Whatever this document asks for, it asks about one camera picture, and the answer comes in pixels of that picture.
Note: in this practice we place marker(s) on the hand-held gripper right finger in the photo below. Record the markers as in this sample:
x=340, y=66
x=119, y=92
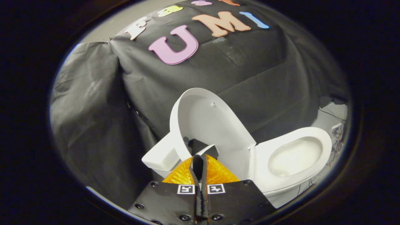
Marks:
x=237, y=203

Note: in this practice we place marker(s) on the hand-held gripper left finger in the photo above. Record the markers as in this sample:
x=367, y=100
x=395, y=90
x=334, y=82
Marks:
x=165, y=203

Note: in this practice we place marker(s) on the white toilet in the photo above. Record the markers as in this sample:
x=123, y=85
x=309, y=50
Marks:
x=293, y=156

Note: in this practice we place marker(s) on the white toilet lid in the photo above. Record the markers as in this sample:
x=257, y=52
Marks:
x=212, y=125

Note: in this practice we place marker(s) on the black backdrop cloth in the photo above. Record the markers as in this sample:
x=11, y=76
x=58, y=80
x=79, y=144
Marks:
x=225, y=72

